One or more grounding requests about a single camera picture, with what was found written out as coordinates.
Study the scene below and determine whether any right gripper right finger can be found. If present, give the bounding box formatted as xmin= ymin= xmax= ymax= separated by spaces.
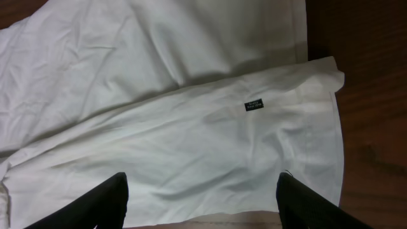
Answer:
xmin=276 ymin=172 xmax=372 ymax=229

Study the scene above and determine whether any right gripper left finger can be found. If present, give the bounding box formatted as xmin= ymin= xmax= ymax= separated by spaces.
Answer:
xmin=28 ymin=172 xmax=129 ymax=229

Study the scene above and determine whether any white t-shirt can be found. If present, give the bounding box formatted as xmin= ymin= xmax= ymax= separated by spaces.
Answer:
xmin=1 ymin=0 xmax=344 ymax=228

